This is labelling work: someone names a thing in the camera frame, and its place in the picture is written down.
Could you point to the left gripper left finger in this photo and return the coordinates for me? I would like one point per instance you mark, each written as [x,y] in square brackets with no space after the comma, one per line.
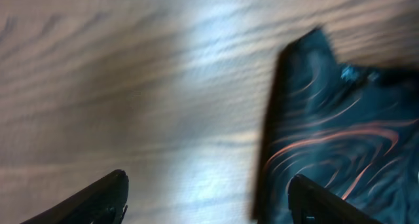
[102,202]

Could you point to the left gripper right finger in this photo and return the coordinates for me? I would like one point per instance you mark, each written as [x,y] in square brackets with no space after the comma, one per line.
[310,203]

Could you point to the black printed cycling jersey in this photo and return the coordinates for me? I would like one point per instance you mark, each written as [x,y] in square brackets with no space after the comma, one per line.
[351,129]

